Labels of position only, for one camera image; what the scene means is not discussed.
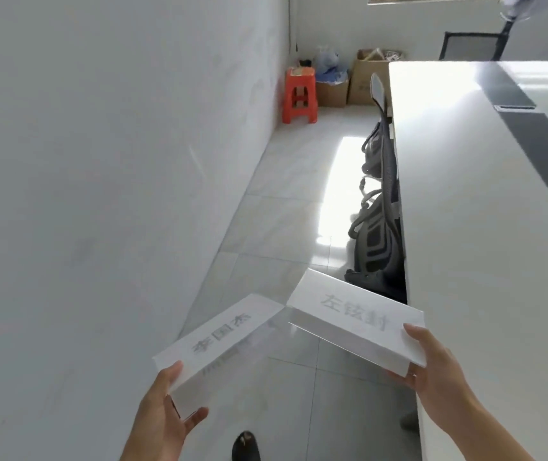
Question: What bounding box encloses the person's right hand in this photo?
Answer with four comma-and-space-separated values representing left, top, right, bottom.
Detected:
386, 324, 477, 430

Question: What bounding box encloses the person's left hand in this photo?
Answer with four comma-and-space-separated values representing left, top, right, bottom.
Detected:
120, 361, 210, 461

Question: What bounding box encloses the clear acrylic name card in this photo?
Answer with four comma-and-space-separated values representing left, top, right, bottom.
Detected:
286, 269, 427, 378
153, 294, 285, 419

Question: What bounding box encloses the person's right forearm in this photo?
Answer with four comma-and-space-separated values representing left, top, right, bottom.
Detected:
439, 402, 535, 461

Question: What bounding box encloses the grey mesh office chair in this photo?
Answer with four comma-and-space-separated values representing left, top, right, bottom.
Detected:
359, 73, 400, 189
345, 187, 408, 304

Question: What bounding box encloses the black shoe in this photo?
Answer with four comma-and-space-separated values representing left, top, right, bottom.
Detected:
232, 430, 261, 461

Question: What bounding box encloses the small cardboard box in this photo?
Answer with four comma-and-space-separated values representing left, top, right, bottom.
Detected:
315, 67, 352, 109

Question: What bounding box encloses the large cardboard box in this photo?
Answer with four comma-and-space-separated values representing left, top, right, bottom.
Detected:
347, 49, 391, 106

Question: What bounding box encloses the orange plastic stool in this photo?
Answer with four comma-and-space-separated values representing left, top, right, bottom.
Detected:
282, 67, 319, 125

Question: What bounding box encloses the blue white plastic bag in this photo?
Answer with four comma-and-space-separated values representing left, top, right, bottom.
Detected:
313, 45, 341, 85

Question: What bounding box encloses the black mesh chair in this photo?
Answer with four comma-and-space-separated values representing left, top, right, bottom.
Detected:
439, 31, 508, 62

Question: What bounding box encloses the standing fan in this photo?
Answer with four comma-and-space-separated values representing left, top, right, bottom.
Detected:
491, 0, 548, 62

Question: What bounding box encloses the grey table cable cover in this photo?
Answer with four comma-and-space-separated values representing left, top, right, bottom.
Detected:
478, 62, 548, 189

